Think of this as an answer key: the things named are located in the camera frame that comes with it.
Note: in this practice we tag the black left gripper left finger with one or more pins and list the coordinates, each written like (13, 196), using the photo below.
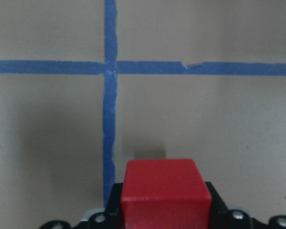
(109, 218)

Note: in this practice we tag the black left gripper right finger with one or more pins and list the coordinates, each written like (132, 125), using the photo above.
(221, 217)

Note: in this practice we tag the red wooden block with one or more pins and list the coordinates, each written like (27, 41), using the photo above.
(164, 194)

